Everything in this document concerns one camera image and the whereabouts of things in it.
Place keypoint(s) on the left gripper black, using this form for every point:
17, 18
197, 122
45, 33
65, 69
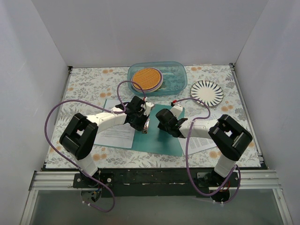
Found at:
139, 121

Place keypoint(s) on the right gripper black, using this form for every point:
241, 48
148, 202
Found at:
167, 125

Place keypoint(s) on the silver folder clip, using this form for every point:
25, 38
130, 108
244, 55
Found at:
146, 126

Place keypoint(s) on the teal plastic folder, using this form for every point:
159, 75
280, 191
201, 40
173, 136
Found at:
156, 140

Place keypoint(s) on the printed paper sheet top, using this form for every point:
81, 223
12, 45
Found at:
120, 136

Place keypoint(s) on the printed paper stack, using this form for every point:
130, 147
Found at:
196, 144

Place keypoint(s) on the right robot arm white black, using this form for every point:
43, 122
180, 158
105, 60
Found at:
229, 136

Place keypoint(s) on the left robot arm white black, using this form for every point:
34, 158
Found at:
79, 135

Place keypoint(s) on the floral patterned table mat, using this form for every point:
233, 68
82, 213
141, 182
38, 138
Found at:
90, 87

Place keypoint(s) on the orange woven round coaster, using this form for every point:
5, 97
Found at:
147, 79

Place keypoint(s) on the clear teal plastic container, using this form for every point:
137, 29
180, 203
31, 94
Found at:
174, 77

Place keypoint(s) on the blue striped white plate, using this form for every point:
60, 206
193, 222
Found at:
209, 92

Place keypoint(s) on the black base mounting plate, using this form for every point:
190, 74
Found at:
151, 182

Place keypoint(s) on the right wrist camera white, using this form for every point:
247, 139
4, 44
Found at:
176, 109

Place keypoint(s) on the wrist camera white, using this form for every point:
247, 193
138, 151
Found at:
176, 109
148, 106

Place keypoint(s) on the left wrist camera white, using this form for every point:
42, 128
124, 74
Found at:
148, 106

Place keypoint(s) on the aluminium frame rail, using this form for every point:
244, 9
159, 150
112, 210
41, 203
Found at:
250, 179

